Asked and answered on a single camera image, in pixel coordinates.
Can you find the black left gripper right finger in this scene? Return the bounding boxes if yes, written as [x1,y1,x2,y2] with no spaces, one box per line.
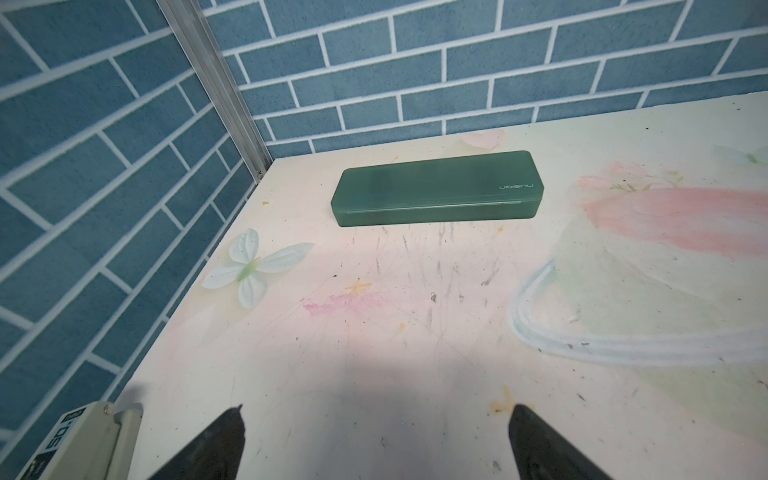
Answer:
[508,404,611,480]

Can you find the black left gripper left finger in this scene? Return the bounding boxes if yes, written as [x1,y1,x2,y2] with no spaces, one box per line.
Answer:
[150,405,245,480]

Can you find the beige labelled device box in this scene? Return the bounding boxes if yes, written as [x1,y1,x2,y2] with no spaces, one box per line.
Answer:
[17,401,143,480]

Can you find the green plastic case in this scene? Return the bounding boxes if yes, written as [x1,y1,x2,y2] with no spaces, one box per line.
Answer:
[331,150,544,227]

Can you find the aluminium corner post left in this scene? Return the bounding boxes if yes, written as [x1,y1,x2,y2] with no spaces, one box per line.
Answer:
[157,0,273,180]

